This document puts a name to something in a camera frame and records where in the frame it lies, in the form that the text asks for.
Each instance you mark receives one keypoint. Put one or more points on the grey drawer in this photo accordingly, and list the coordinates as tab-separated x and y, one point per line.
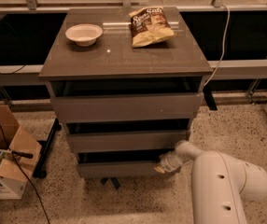
123	108
106	142
119	163

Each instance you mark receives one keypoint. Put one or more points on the grey drawer cabinet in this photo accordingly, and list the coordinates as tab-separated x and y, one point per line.
113	67

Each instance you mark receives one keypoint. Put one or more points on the grey top drawer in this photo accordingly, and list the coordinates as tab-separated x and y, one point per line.
123	108

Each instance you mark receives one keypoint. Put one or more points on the black handled tool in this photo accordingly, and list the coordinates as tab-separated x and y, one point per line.
21	154

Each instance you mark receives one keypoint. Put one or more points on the yellow brown chip bag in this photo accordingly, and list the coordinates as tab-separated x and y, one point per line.
149	25

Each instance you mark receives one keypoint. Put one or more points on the black stand leg left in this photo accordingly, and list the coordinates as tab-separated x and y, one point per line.
40	171

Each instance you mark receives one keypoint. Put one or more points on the white bowl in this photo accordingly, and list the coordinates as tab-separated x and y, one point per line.
84	35

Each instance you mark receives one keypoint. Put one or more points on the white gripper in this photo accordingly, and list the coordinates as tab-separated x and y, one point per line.
169	161

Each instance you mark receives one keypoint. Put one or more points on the grey bottom drawer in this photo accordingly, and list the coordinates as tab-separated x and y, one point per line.
119	163

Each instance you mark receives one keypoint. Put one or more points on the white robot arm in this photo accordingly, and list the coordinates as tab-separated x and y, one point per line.
219	183

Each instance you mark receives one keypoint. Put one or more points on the open cardboard box left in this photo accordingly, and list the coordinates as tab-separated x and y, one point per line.
15	170

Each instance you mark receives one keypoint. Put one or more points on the grey middle drawer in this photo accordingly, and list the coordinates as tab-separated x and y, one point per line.
106	142

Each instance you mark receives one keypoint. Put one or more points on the black stand leg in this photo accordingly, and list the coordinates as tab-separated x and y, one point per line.
209	99
40	171

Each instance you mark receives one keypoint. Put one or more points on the black stand leg right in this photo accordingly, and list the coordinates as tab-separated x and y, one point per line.
209	99

